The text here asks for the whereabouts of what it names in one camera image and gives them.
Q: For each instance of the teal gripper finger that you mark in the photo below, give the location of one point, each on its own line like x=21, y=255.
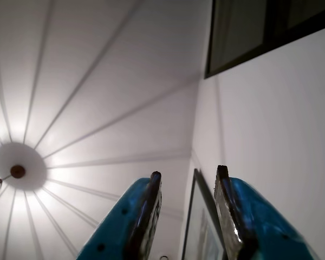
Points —
x=260, y=230
x=119, y=230

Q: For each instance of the ceiling lamp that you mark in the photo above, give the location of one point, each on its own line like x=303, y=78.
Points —
x=17, y=172

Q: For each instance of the dark framed window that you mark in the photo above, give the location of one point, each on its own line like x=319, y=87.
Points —
x=246, y=32

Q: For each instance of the framed wall picture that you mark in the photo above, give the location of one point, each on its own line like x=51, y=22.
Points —
x=203, y=230

